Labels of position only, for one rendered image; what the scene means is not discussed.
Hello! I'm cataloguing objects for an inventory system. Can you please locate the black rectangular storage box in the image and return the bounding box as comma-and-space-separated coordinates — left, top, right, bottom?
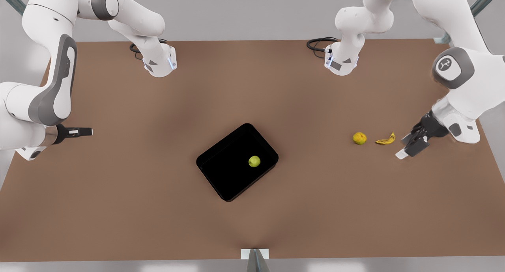
196, 123, 279, 202

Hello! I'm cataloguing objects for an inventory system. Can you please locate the yellow banana peel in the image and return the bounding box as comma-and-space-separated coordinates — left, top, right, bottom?
375, 131, 396, 145

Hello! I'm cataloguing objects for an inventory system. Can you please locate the black cable loop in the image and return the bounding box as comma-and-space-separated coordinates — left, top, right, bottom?
129, 38, 168, 60
306, 37, 340, 60

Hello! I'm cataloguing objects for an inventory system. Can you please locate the silver frame post with foot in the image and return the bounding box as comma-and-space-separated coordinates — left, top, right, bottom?
240, 248, 271, 272

